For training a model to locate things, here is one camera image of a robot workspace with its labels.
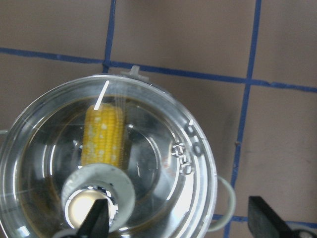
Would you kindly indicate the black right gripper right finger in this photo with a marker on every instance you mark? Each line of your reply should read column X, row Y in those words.
column 264, row 222

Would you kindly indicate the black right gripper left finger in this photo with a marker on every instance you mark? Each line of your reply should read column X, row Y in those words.
column 96, row 223

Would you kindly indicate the yellow corn cob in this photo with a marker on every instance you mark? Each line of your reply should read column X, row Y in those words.
column 103, row 135

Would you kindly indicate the glass pot lid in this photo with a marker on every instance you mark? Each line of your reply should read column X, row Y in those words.
column 111, row 158

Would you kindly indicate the pale green cooking pot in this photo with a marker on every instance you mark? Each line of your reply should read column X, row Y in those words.
column 225, row 203

